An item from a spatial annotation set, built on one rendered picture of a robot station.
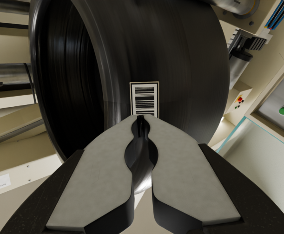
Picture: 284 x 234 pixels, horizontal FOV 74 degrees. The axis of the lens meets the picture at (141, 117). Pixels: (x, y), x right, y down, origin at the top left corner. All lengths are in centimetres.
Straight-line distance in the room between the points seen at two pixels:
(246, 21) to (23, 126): 88
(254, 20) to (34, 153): 90
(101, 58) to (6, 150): 74
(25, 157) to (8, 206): 223
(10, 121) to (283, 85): 114
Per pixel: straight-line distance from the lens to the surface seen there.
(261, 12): 56
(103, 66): 29
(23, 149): 96
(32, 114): 96
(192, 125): 34
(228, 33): 71
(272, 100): 98
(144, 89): 26
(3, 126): 97
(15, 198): 317
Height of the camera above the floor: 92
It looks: 35 degrees up
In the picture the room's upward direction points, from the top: 159 degrees counter-clockwise
